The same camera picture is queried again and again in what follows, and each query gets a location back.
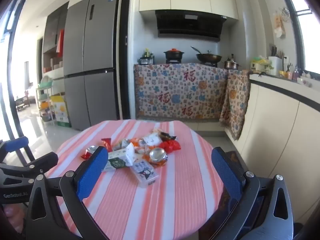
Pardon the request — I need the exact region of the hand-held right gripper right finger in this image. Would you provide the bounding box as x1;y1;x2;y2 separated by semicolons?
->
211;147;294;240

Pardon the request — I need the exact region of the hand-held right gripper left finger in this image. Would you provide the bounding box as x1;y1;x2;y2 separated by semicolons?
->
25;145;109;240

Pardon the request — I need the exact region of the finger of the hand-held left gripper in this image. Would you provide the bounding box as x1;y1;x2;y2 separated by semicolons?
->
0;152;59;180
0;136;36;166

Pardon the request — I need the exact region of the red snack packet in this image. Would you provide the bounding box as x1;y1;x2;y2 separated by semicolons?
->
159;139;181;154

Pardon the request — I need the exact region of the person's left hand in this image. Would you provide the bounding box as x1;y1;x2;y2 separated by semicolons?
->
0;202;25;230

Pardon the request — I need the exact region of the patterned floor rug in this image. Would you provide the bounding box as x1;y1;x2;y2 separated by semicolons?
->
200;150;250;240

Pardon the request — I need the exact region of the white snack packet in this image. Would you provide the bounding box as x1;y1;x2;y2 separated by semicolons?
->
102;142;135;172

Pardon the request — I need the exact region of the small red wrapper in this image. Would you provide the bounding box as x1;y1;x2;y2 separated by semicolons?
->
101;138;112;152

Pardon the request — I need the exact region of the cartoon print tissue pack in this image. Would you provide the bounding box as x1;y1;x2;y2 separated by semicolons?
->
131;160;160;188

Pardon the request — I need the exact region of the yellow green cardboard box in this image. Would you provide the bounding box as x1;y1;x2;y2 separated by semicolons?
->
51;94;72;128

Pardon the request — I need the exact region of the plastic storage rack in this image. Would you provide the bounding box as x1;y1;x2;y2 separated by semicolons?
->
36;77;57;125

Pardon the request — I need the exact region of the white kitchen cabinet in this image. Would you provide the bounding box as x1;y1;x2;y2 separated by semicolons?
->
225;74;320;193

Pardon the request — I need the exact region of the pink striped tablecloth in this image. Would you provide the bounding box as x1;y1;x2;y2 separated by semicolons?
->
45;119;224;240

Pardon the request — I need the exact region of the white blue packet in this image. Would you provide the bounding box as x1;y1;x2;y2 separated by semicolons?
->
142;133;162;147

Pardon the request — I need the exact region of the small printed cloth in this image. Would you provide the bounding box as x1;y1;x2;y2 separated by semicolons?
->
219;69;251;140

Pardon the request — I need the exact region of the dark snack wrapper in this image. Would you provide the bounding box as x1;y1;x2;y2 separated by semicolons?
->
159;131;177;142

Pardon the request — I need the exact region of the large printed cloth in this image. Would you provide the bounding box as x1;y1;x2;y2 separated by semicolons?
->
133;63;229;123

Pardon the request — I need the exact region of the steel pot with lid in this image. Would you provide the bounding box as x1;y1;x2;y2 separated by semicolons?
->
224;54;242;70

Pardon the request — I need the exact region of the red hanging bag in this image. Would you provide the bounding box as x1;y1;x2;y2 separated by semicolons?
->
56;29;65;58

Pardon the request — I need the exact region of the yellow green container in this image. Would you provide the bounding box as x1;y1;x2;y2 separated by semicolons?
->
251;55;269;72

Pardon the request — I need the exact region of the black wok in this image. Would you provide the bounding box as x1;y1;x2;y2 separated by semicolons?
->
191;46;223;64

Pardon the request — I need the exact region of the white utensil holder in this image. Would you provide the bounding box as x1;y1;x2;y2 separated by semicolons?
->
268;45;285;77

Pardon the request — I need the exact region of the grey refrigerator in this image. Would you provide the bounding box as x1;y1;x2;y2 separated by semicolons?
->
63;0;120;131

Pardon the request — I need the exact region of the black gas stove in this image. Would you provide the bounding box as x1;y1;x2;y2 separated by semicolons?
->
164;58;218;68

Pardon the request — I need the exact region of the black clay pot orange lid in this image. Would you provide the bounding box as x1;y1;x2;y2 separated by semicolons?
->
164;48;185;61

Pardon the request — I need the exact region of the black range hood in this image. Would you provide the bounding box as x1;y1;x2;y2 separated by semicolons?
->
155;9;227;42

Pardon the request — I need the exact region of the window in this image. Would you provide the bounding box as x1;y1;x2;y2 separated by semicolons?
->
282;0;320;80

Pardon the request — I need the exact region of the dark wall shelf unit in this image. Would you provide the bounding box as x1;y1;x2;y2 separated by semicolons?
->
41;1;69;80

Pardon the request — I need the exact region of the wall hook with cloth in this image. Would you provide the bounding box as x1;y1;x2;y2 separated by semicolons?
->
274;7;290;39

